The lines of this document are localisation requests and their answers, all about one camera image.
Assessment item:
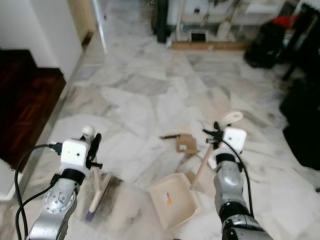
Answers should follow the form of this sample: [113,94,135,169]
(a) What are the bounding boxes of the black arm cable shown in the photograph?
[14,143,63,240]
[222,138,256,217]

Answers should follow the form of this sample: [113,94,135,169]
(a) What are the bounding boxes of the large black bag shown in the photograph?
[280,77,320,171]

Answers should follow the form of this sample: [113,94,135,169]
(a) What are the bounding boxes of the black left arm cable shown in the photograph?
[14,143,63,240]

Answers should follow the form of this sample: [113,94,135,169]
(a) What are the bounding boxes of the clear plastic piece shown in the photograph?
[205,154,218,171]

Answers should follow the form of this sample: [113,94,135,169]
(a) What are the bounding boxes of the brown cardboard piece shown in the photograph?
[175,133,199,155]

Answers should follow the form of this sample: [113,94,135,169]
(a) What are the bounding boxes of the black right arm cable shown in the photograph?
[222,138,256,217]

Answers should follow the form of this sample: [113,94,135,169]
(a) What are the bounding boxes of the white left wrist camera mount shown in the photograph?
[60,139,92,171]

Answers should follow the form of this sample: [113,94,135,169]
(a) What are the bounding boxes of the black vacuum cleaner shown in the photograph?
[244,22,286,69]

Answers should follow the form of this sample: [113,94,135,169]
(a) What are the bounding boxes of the black table leg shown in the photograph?
[282,10,320,82]

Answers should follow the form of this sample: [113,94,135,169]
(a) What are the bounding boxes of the white plastic bottle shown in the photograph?
[217,21,231,41]

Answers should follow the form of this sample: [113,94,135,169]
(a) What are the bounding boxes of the wooden door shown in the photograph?
[67,0,99,49]

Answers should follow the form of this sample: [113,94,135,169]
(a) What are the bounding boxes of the red cloth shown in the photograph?
[275,15,301,29]

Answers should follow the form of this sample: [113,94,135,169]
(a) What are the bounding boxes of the sewing machine foot pedal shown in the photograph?
[189,30,210,44]

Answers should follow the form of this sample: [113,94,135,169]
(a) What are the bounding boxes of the white sewing machine table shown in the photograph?
[167,0,289,44]

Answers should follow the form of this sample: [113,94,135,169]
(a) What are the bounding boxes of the wooden plank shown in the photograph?
[171,41,251,51]

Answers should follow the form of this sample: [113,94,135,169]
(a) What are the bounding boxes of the beige long-handled dustpan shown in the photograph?
[148,111,244,232]

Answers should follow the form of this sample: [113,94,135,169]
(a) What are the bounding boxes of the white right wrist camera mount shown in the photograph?
[221,126,248,154]

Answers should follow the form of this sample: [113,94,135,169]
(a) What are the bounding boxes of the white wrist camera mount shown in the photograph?
[60,139,92,171]
[221,126,248,154]

